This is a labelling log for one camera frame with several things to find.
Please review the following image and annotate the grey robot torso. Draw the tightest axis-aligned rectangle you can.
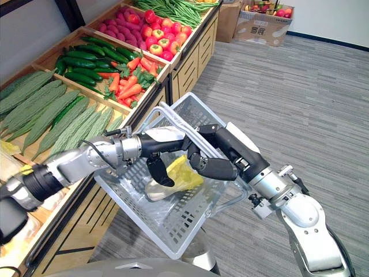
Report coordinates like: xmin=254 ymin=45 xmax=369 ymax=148
xmin=47 ymin=257 xmax=216 ymax=277

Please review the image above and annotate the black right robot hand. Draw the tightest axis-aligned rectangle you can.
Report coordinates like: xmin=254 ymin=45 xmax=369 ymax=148
xmin=183 ymin=122 xmax=270 ymax=183

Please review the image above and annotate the printed cardboard box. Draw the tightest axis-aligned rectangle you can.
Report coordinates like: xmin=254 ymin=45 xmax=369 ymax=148
xmin=232 ymin=2 xmax=295 ymax=47

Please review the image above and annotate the wooden vegetable display stand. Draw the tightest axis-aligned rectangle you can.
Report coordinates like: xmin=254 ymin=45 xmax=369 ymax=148
xmin=0 ymin=0 xmax=224 ymax=277

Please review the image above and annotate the green bitter gourd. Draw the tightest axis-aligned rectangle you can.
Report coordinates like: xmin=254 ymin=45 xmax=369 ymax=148
xmin=0 ymin=70 xmax=56 ymax=100
xmin=0 ymin=83 xmax=67 ymax=136
xmin=31 ymin=96 xmax=91 ymax=162
xmin=21 ymin=90 xmax=81 ymax=154
xmin=0 ymin=79 xmax=63 ymax=115
xmin=106 ymin=114 xmax=125 ymax=133
xmin=83 ymin=106 xmax=114 ymax=142
xmin=47 ymin=103 xmax=99 ymax=158

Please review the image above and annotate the plain brown cardboard box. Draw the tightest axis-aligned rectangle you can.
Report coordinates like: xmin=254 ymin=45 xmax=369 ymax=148
xmin=215 ymin=0 xmax=244 ymax=43

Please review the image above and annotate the grey plastic shopping basket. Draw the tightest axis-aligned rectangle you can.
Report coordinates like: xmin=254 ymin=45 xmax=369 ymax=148
xmin=93 ymin=92 xmax=253 ymax=260

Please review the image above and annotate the silver robot leg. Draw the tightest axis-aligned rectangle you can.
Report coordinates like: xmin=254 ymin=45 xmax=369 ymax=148
xmin=181 ymin=235 xmax=221 ymax=276

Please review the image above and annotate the green bean pile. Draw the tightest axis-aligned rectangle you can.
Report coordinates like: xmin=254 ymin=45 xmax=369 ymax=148
xmin=134 ymin=0 xmax=220 ymax=29

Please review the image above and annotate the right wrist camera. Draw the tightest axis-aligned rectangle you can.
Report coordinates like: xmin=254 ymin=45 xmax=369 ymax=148
xmin=249 ymin=193 xmax=273 ymax=220

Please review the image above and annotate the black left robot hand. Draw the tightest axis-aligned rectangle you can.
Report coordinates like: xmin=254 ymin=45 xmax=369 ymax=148
xmin=139 ymin=129 xmax=188 ymax=188

